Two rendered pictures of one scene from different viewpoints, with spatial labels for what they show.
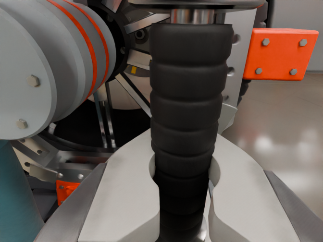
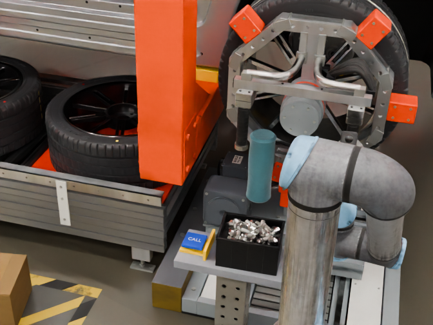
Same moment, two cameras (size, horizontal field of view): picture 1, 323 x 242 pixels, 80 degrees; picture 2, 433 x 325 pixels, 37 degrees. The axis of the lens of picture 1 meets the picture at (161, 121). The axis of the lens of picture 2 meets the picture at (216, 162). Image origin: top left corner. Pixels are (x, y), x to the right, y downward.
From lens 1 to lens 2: 1.94 m
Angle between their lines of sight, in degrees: 10
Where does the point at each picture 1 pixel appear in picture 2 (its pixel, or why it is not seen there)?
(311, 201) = not seen: outside the picture
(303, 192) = not seen: outside the picture
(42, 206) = (244, 186)
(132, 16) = (329, 39)
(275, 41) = (399, 107)
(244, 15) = (386, 96)
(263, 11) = (404, 86)
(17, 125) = (304, 132)
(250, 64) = (389, 114)
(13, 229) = (267, 177)
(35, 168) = not seen: hidden behind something
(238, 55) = (383, 110)
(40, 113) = (312, 129)
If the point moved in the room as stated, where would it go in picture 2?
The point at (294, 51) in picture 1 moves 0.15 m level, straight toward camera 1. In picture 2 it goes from (408, 111) to (383, 127)
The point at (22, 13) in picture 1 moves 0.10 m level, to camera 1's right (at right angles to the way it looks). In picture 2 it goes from (314, 104) to (346, 108)
